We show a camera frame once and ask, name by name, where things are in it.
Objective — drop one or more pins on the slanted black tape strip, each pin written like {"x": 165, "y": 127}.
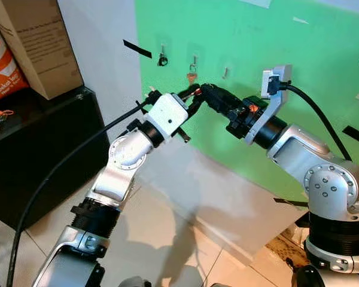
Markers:
{"x": 358, "y": 136}

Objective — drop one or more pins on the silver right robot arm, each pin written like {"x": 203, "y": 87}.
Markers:
{"x": 329, "y": 179}

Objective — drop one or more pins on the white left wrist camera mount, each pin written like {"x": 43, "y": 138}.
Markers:
{"x": 167, "y": 113}

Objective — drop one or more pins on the brown cardboard box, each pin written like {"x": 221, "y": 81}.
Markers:
{"x": 42, "y": 42}

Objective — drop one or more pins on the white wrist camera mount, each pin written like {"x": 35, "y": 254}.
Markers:
{"x": 167, "y": 113}
{"x": 275, "y": 81}

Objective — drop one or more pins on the thin black tape strip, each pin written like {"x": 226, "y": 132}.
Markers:
{"x": 290, "y": 202}

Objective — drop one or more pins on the clear adhesive wall hook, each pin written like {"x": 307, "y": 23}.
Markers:
{"x": 225, "y": 73}
{"x": 163, "y": 48}
{"x": 194, "y": 60}

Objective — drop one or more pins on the small white tape piece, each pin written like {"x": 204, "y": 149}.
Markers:
{"x": 300, "y": 20}

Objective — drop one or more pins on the orange and white plastic bag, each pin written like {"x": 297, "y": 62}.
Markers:
{"x": 3, "y": 72}

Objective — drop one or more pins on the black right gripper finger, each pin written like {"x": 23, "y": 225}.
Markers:
{"x": 221, "y": 106}
{"x": 221, "y": 93}

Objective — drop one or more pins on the copper coloured key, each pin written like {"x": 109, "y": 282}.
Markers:
{"x": 192, "y": 76}

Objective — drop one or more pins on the dark brown glossy cabinet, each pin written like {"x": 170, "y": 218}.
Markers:
{"x": 42, "y": 161}

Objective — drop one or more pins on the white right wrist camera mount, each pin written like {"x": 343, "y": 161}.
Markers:
{"x": 275, "y": 81}

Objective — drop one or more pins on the short black tape strip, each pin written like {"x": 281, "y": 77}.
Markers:
{"x": 137, "y": 49}

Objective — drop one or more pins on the black key fob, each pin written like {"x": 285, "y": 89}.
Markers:
{"x": 163, "y": 60}

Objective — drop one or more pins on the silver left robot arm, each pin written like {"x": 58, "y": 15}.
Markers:
{"x": 125, "y": 149}

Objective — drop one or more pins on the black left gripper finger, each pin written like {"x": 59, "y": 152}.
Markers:
{"x": 186, "y": 92}
{"x": 198, "y": 106}

